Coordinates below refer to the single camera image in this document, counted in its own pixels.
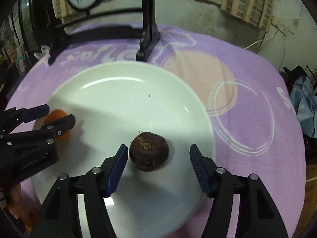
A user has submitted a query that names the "right beige curtain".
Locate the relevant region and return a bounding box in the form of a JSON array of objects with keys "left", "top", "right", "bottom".
[{"left": 221, "top": 0, "right": 275, "bottom": 32}]

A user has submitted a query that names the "left beige curtain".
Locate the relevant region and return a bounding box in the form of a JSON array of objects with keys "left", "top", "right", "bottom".
[{"left": 52, "top": 0, "right": 76, "bottom": 19}]

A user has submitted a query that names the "purple tablecloth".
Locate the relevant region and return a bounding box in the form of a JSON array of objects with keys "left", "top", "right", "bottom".
[{"left": 6, "top": 25, "right": 306, "bottom": 237}]

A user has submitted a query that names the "white plastic bag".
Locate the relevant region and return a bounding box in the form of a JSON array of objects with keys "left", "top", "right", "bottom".
[{"left": 33, "top": 45, "right": 51, "bottom": 60}]

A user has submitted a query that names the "dark brown round fruit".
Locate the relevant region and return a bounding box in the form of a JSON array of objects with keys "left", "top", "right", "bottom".
[{"left": 129, "top": 132, "right": 169, "bottom": 172}]

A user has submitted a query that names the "white wall cable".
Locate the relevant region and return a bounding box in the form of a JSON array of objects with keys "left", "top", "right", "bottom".
[{"left": 243, "top": 27, "right": 281, "bottom": 50}]

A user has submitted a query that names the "left hand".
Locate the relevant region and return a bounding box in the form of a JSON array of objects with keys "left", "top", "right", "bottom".
[{"left": 8, "top": 183, "right": 26, "bottom": 226}]

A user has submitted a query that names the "beige curtain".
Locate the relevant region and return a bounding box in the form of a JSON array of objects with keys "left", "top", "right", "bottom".
[
  {"left": 221, "top": 0, "right": 275, "bottom": 32},
  {"left": 52, "top": 0, "right": 76, "bottom": 19}
]

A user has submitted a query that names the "small orange tangerine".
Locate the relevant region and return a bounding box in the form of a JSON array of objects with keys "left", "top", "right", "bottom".
[{"left": 44, "top": 109, "right": 70, "bottom": 141}]

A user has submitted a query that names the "white oval plate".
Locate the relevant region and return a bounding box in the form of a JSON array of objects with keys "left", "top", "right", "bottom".
[{"left": 32, "top": 61, "right": 215, "bottom": 237}]

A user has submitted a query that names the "black framed decorative screen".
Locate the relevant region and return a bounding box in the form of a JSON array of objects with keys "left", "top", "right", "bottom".
[{"left": 30, "top": 0, "right": 162, "bottom": 62}]

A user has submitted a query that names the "blue clothes pile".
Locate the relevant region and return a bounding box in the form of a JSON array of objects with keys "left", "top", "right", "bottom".
[{"left": 290, "top": 75, "right": 316, "bottom": 139}]

